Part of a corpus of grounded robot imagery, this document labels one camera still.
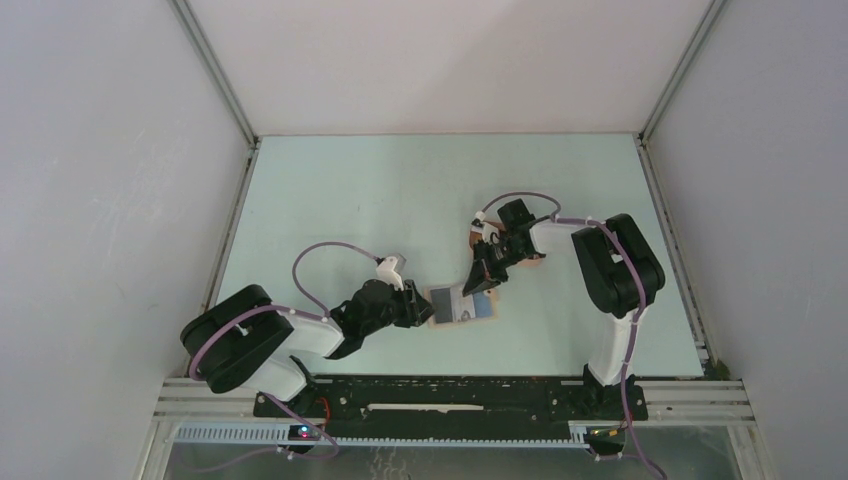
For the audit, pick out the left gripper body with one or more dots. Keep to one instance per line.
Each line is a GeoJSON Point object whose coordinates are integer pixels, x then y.
{"type": "Point", "coordinates": [406, 314]}

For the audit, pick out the beige leather card holder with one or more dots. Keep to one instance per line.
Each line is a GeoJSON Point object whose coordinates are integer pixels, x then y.
{"type": "Point", "coordinates": [493, 294]}

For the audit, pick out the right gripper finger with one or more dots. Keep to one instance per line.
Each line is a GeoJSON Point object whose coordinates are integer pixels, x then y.
{"type": "Point", "coordinates": [478, 279]}
{"type": "Point", "coordinates": [498, 276]}

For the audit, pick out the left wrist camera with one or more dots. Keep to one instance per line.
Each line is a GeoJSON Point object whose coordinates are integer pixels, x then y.
{"type": "Point", "coordinates": [389, 270]}

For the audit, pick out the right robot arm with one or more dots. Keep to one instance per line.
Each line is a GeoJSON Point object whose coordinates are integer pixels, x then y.
{"type": "Point", "coordinates": [621, 272]}

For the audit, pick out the white credit card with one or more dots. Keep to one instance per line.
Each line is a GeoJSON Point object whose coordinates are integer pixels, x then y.
{"type": "Point", "coordinates": [476, 306]}

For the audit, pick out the pink oval tray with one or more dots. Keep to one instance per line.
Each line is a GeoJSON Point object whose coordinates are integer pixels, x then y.
{"type": "Point", "coordinates": [497, 247]}

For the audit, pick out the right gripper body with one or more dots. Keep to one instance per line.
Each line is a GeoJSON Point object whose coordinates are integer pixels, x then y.
{"type": "Point", "coordinates": [503, 254]}

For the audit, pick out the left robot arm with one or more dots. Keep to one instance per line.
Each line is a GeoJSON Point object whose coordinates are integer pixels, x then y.
{"type": "Point", "coordinates": [247, 341]}

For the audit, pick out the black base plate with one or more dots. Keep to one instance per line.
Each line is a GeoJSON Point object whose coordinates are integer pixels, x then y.
{"type": "Point", "coordinates": [466, 408]}

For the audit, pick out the aluminium frame rail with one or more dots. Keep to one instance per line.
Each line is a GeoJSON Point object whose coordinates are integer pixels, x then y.
{"type": "Point", "coordinates": [243, 416]}

